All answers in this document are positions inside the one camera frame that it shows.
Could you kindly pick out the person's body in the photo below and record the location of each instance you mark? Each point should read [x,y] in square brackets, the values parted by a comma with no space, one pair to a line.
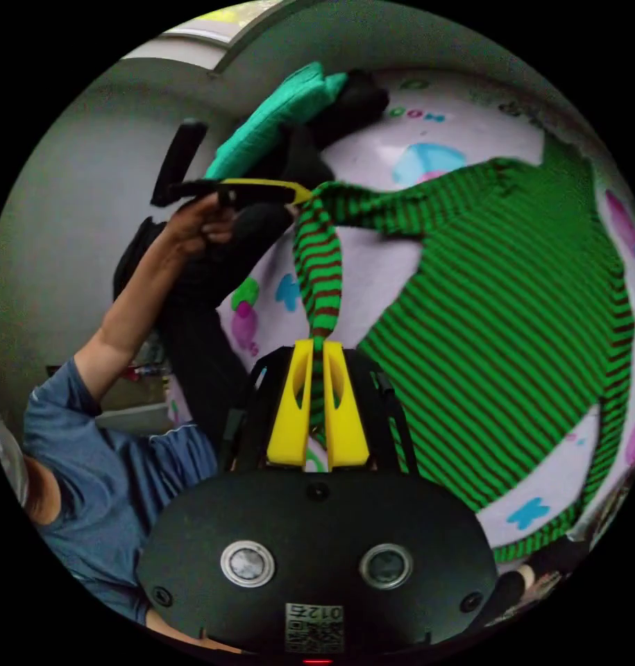
[114,494]

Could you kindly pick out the pile of clothes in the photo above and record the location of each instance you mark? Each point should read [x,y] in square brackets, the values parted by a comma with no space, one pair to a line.
[275,119]

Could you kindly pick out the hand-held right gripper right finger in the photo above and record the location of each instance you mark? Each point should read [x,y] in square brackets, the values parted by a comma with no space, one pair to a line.
[351,432]

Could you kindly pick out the person's left hand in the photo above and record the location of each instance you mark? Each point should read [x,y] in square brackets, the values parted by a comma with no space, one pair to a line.
[195,229]

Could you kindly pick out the window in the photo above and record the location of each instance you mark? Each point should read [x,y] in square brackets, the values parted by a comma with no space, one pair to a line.
[215,23]

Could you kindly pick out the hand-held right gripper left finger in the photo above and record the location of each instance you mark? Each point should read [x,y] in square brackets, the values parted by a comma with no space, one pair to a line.
[283,432]

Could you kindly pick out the person's left forearm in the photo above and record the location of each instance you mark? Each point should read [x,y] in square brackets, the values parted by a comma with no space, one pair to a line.
[135,307]

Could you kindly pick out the green striped turtleneck sweater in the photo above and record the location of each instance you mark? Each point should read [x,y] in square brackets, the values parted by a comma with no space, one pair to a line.
[504,312]

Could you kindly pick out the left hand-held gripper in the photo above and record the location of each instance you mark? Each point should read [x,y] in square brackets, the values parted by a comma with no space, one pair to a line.
[254,195]

